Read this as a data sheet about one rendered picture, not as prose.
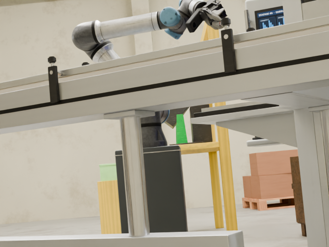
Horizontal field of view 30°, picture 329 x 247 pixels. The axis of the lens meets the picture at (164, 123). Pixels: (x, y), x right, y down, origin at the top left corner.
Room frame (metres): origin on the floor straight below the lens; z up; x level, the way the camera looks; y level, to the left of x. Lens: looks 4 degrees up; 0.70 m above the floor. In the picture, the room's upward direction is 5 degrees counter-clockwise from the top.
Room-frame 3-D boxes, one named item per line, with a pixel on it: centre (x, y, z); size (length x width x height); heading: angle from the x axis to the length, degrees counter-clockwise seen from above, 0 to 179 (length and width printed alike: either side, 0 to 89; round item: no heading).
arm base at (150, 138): (2.48, 0.07, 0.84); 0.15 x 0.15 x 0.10
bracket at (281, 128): (2.23, -0.35, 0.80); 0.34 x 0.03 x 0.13; 59
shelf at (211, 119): (2.44, -0.48, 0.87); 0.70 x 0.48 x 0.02; 149
